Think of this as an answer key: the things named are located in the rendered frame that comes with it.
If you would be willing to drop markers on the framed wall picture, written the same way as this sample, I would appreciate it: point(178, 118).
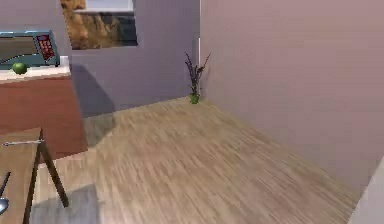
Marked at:
point(100, 26)

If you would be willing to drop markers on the silver spoon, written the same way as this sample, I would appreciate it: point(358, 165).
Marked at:
point(3, 196)

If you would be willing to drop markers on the green apple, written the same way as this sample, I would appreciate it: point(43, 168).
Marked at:
point(19, 68)

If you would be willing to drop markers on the purple house plant green pot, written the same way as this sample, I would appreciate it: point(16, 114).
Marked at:
point(195, 83)

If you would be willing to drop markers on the silver knife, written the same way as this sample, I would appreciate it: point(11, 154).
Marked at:
point(23, 143)

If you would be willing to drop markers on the red-brown kitchen cabinet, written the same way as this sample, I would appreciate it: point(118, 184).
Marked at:
point(40, 110)

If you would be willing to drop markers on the brown wooden table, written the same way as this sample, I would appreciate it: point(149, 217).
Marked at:
point(16, 173)

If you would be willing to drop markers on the teal microwave oven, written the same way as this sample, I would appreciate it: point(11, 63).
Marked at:
point(30, 46)

